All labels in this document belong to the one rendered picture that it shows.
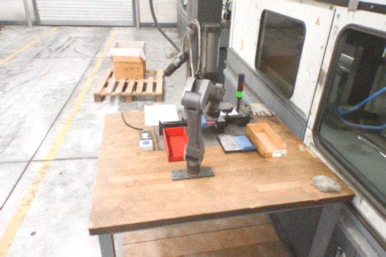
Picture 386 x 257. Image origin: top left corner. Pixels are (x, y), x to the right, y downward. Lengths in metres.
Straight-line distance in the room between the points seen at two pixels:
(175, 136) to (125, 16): 9.26
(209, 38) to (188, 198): 0.78
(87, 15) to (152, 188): 9.84
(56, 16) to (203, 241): 9.91
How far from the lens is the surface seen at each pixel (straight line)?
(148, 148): 1.52
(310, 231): 1.96
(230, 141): 1.60
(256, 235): 2.07
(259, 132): 1.75
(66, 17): 11.05
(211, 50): 1.51
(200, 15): 1.55
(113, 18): 10.78
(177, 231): 2.03
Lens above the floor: 1.73
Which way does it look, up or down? 28 degrees down
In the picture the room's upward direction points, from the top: 2 degrees clockwise
